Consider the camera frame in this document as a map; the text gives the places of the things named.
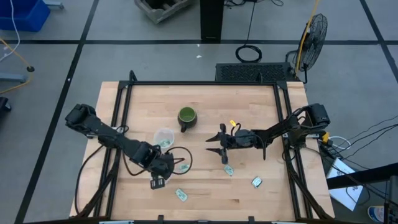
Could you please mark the person's shoe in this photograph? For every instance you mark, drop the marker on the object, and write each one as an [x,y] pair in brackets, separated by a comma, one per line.
[376,214]

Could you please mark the black computer tower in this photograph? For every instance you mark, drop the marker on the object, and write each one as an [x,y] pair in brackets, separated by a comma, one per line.
[211,18]

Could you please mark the black aluminium table frame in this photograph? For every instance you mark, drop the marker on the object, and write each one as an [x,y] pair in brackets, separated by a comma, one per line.
[202,83]

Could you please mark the black floor fan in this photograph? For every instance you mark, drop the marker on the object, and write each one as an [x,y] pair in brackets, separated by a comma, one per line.
[314,40]

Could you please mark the dark green ceramic mug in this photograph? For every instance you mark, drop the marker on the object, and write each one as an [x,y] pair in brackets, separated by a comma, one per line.
[187,116]

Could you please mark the clear plastic deli container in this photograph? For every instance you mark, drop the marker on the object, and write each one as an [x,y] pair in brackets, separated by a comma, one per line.
[161,134]

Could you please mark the black perforated metal case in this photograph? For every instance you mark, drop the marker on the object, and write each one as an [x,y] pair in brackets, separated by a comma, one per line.
[252,72]

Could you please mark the blue plastic bin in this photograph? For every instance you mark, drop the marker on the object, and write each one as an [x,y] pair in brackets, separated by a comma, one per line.
[25,17]

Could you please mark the white printed box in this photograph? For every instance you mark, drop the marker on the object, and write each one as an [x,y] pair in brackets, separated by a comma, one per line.
[346,197]

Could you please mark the green white sweetener packet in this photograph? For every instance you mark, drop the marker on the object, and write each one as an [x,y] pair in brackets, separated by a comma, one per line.
[184,167]
[257,182]
[164,142]
[229,170]
[181,194]

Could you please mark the black metal post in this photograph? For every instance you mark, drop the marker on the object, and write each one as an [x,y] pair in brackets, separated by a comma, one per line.
[392,202]

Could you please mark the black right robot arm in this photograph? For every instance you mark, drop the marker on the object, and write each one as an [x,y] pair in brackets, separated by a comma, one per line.
[280,129]

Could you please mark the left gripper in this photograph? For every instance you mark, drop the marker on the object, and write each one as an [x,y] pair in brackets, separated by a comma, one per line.
[149,155]

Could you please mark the grey metal rail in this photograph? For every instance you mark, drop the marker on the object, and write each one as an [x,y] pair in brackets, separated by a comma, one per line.
[12,77]

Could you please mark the black object on floor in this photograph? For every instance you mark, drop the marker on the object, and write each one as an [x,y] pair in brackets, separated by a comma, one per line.
[4,104]

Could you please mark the grey moulded crate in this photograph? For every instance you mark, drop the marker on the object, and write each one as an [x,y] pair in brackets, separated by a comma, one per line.
[155,15]

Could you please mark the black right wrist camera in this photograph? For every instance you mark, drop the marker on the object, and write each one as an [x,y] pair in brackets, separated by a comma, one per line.
[243,137]

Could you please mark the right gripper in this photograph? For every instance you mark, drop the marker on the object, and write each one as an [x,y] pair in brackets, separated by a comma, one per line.
[224,143]

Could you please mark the black floor disc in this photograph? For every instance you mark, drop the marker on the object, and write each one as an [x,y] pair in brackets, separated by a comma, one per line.
[30,68]

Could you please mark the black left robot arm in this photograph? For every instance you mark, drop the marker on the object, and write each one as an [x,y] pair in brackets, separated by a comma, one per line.
[105,133]

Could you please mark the black metal beam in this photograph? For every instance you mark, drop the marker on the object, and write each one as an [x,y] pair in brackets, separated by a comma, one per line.
[367,177]

